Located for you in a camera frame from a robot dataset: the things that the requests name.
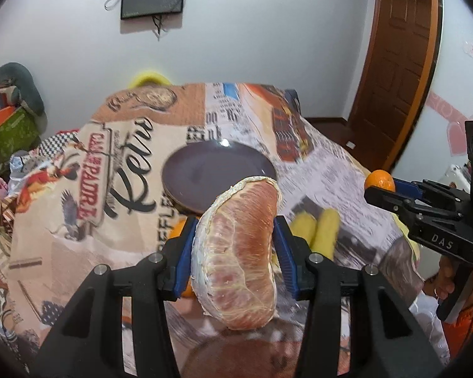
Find small tangerine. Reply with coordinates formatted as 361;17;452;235
364;170;395;192

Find sugarcane piece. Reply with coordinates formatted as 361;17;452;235
289;212;318;245
310;208;341;261

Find large orange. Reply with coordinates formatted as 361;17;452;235
181;281;196;299
167;216;200;242

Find peeled pomelo segment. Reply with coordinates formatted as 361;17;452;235
190;176;282;330

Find person's hand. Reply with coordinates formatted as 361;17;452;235
424;256;456;301

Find white wardrobe heart door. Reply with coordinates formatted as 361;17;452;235
392;0;473;182

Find brown wooden door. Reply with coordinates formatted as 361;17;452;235
348;0;440;171

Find retro newspaper print tablecloth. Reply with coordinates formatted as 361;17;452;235
7;83;450;377

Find dark purple plate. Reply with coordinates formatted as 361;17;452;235
161;139;277;215

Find green gift bag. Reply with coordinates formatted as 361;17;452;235
0;108;40;167

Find yellow foam hoop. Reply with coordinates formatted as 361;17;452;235
128;71;172;89

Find grey plush pillow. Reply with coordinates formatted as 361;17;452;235
0;62;48;134

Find black monitor cables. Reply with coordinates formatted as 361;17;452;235
102;0;189;41

